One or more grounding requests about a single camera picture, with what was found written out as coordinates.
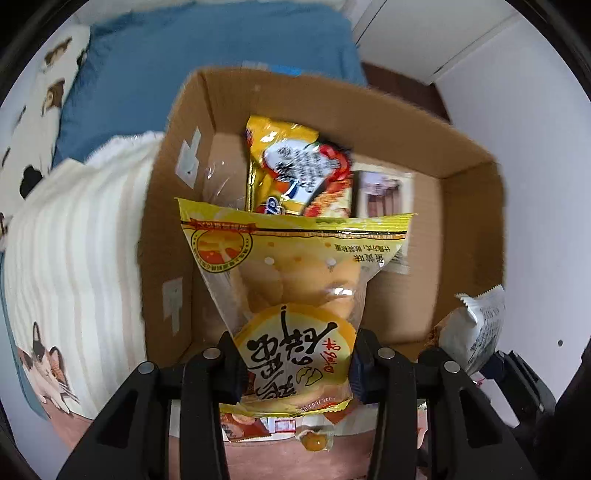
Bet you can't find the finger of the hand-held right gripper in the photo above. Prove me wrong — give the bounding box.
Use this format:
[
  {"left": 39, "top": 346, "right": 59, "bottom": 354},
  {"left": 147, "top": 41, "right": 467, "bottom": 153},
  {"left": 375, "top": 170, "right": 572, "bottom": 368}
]
[{"left": 482, "top": 350, "right": 557, "bottom": 428}]

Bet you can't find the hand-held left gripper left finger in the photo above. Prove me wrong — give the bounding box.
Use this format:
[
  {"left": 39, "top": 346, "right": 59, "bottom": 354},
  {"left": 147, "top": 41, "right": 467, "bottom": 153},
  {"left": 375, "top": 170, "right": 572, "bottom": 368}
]
[{"left": 58, "top": 331, "right": 247, "bottom": 480}]

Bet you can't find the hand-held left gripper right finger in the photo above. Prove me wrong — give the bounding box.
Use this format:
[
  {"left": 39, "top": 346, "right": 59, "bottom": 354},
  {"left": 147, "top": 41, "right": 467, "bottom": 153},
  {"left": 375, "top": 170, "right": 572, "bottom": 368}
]
[{"left": 348, "top": 328, "right": 539, "bottom": 480}]

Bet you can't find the white snack packet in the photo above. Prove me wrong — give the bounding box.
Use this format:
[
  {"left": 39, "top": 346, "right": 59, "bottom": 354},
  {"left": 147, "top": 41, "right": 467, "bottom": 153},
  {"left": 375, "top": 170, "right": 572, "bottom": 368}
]
[{"left": 425, "top": 285, "right": 506, "bottom": 374}]

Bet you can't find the braised egg packet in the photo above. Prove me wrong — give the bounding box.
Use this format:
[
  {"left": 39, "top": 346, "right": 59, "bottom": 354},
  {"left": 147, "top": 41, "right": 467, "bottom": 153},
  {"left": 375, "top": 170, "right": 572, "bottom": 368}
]
[{"left": 265, "top": 406, "right": 361, "bottom": 453}]

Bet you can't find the yellow cake packet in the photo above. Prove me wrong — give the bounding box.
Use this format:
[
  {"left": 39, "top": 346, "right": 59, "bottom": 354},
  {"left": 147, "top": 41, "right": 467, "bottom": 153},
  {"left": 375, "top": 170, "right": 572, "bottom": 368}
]
[{"left": 175, "top": 198, "right": 416, "bottom": 414}]

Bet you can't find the cardboard box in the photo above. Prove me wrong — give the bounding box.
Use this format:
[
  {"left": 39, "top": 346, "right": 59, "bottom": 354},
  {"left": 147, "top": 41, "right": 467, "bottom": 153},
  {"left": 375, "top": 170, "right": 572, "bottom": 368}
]
[{"left": 137, "top": 68, "right": 509, "bottom": 365}]

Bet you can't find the orange snack packet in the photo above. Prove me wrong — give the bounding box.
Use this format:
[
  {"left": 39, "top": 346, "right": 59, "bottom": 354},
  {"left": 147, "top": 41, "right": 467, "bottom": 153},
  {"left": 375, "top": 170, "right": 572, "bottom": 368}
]
[{"left": 221, "top": 411, "right": 273, "bottom": 443}]

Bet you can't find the brown chocolate snack packet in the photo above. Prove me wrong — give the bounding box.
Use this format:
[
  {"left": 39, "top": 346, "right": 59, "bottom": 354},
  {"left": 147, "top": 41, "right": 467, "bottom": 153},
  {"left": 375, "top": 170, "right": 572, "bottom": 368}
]
[{"left": 353, "top": 170, "right": 415, "bottom": 217}]

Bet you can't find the striped cat blanket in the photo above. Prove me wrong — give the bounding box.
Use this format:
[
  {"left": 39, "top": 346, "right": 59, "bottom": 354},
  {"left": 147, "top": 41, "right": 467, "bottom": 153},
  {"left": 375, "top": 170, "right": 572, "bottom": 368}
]
[{"left": 0, "top": 131, "right": 435, "bottom": 480}]

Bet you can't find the yellow noodle snack packet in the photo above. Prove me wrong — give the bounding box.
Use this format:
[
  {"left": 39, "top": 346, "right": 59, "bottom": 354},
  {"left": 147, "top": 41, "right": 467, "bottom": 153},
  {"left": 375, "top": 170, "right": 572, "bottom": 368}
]
[{"left": 245, "top": 115, "right": 356, "bottom": 217}]

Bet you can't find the bear print pillow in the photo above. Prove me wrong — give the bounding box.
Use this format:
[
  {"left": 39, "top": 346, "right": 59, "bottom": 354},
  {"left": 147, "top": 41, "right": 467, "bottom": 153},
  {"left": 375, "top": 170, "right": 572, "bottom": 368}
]
[{"left": 0, "top": 23, "right": 90, "bottom": 250}]

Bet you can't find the blue quilt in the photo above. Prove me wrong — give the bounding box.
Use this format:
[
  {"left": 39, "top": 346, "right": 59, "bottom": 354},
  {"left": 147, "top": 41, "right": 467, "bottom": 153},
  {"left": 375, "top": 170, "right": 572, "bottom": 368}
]
[{"left": 52, "top": 2, "right": 370, "bottom": 167}]

